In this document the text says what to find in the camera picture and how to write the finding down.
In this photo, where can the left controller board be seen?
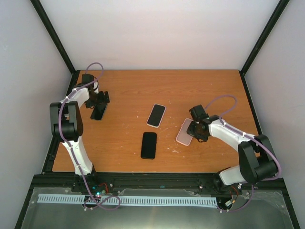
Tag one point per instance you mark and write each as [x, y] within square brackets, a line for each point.
[100, 189]

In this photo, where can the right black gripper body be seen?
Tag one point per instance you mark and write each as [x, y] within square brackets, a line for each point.
[195, 132]

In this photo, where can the clear pink phone case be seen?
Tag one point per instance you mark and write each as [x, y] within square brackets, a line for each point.
[182, 137]

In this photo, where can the black phone case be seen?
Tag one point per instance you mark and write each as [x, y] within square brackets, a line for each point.
[141, 143]

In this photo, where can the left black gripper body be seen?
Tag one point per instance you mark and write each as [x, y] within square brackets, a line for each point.
[95, 99]

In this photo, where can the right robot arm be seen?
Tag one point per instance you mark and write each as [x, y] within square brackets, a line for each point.
[257, 161]

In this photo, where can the light blue cable duct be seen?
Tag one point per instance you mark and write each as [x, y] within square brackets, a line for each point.
[143, 201]

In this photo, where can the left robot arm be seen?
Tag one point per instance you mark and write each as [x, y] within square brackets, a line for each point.
[67, 124]

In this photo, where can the black aluminium frame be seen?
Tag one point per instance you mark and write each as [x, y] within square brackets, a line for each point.
[50, 179]

